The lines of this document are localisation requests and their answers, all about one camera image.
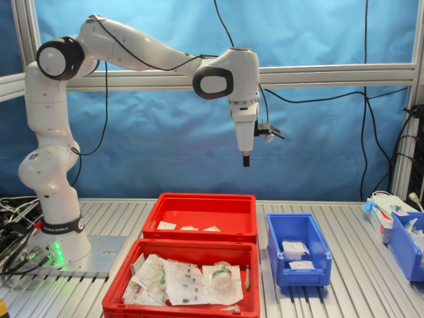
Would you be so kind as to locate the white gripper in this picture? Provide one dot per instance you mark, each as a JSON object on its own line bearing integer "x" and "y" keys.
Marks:
{"x": 245, "y": 136}

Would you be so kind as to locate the clear gauze bandage pack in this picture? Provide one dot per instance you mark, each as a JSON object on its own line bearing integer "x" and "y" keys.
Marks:
{"x": 293, "y": 256}
{"x": 189, "y": 228}
{"x": 211, "y": 228}

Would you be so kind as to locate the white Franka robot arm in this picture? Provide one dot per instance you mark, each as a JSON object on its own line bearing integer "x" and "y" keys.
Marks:
{"x": 49, "y": 165}

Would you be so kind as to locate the white cardboard mask box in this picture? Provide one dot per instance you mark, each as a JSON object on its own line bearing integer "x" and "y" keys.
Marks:
{"x": 381, "y": 228}

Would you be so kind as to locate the yellow emergency stop box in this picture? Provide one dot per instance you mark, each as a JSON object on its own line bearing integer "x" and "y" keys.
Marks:
{"x": 2, "y": 308}

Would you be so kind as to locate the red plastic crate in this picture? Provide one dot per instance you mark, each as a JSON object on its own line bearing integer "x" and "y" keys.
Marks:
{"x": 205, "y": 212}
{"x": 215, "y": 253}

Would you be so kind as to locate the blue backdrop cloth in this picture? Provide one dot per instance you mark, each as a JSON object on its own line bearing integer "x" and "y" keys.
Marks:
{"x": 165, "y": 149}

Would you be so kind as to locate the printed paper bandage pack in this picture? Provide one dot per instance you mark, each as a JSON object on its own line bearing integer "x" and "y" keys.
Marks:
{"x": 166, "y": 225}
{"x": 294, "y": 245}

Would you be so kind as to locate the flat printed bandage pack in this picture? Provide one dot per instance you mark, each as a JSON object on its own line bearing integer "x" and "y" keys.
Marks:
{"x": 299, "y": 265}

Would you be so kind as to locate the syringe with green cap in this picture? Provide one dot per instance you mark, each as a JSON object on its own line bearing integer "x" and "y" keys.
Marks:
{"x": 247, "y": 278}

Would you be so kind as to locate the clear pack with green filter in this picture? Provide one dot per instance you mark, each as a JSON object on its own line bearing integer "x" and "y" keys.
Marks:
{"x": 220, "y": 278}

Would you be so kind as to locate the clear syringe pack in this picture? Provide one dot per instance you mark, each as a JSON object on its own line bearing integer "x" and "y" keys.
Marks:
{"x": 187, "y": 281}
{"x": 183, "y": 266}
{"x": 190, "y": 298}

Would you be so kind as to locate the blue plastic bin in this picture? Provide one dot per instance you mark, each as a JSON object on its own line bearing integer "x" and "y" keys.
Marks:
{"x": 404, "y": 255}
{"x": 298, "y": 276}

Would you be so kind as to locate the light blue face masks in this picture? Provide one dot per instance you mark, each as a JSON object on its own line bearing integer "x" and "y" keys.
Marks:
{"x": 386, "y": 198}

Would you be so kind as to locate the white printed paper pack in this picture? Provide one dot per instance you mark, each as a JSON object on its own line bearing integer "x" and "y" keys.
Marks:
{"x": 147, "y": 270}

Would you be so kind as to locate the small pack with green part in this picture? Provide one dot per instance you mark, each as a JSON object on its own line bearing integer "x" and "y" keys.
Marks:
{"x": 232, "y": 308}

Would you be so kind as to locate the white power plug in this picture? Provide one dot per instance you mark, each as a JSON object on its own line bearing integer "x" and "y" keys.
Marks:
{"x": 413, "y": 197}

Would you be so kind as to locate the clear tubing pack green tag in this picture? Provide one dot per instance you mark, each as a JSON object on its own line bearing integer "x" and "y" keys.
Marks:
{"x": 139, "y": 296}

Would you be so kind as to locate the black equipment rack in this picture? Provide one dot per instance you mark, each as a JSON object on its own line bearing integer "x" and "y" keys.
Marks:
{"x": 420, "y": 149}

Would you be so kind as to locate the white packs with green print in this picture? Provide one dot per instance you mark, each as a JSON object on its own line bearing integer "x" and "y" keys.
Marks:
{"x": 414, "y": 228}

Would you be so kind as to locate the red round knob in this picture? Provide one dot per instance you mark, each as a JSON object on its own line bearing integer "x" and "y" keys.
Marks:
{"x": 38, "y": 225}

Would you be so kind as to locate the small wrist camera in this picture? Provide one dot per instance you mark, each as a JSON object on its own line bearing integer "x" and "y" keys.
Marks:
{"x": 269, "y": 137}

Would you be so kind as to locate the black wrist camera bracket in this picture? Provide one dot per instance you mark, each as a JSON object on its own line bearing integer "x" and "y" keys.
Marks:
{"x": 263, "y": 129}

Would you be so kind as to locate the long aluminium frame beam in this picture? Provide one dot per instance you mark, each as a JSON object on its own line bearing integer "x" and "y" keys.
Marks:
{"x": 314, "y": 76}

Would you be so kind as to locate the aluminium frame post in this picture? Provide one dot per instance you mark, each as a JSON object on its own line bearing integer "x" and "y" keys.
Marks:
{"x": 401, "y": 179}

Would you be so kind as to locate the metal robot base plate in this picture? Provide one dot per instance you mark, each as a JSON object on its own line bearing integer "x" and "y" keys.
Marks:
{"x": 106, "y": 255}

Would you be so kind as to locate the short aluminium frame beam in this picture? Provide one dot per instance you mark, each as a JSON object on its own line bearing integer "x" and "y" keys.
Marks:
{"x": 13, "y": 86}

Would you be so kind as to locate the aluminium corner post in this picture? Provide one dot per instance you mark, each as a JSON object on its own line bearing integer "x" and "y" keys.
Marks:
{"x": 31, "y": 26}

